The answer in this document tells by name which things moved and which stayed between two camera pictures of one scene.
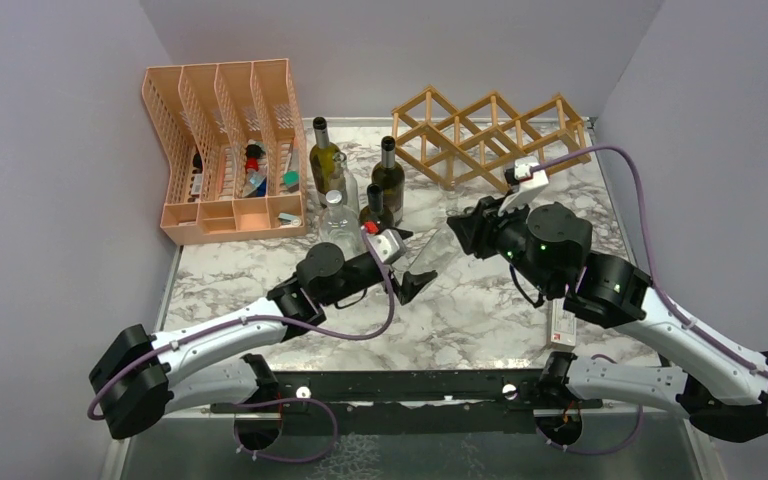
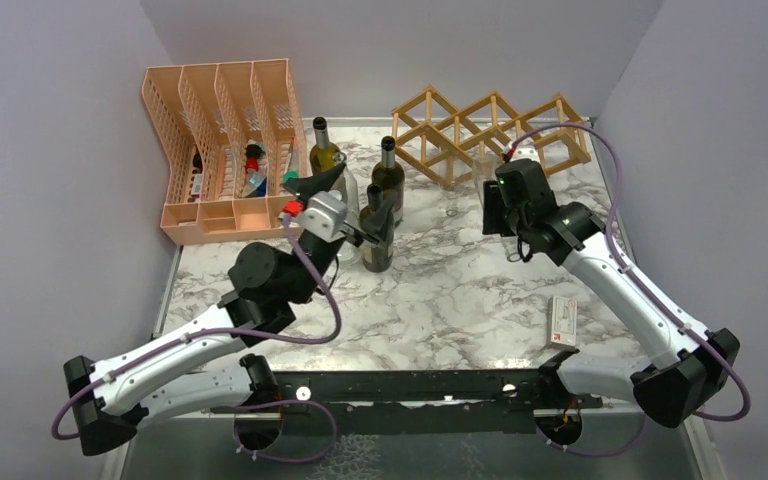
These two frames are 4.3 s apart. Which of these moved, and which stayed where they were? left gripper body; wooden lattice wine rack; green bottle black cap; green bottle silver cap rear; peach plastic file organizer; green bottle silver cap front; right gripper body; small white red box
Moved: left gripper body; right gripper body
Stayed: green bottle silver cap front; peach plastic file organizer; green bottle black cap; green bottle silver cap rear; wooden lattice wine rack; small white red box
